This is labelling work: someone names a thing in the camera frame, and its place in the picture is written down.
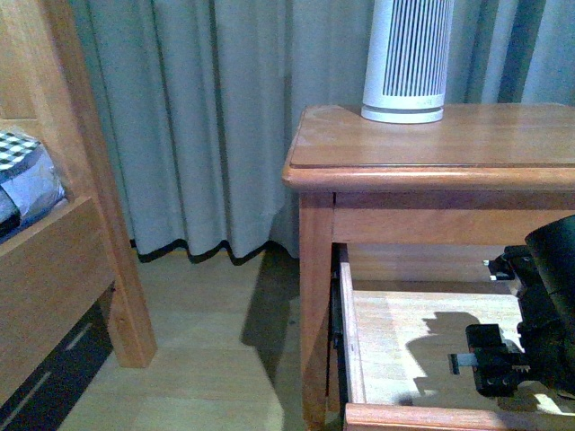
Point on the wooden drawer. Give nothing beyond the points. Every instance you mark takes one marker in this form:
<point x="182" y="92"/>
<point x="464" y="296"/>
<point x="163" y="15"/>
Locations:
<point x="397" y="337"/>

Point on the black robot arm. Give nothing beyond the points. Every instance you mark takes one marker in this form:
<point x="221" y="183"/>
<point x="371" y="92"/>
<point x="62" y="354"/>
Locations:
<point x="544" y="268"/>

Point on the wooden nightstand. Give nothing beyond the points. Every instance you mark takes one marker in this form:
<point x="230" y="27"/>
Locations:
<point x="485" y="174"/>

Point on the white cylindrical air purifier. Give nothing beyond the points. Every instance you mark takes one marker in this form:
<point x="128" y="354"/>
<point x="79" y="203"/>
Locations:
<point x="406" y="73"/>

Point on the grey curtain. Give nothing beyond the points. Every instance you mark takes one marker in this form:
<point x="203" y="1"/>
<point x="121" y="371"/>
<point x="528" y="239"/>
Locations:
<point x="199" y="102"/>

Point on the checkered bedding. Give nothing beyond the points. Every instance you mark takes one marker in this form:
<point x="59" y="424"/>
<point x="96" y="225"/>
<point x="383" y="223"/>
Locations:
<point x="30" y="186"/>

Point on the wooden bed frame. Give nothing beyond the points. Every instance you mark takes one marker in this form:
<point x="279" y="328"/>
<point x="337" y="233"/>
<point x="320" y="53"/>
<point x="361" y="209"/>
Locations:
<point x="79" y="254"/>

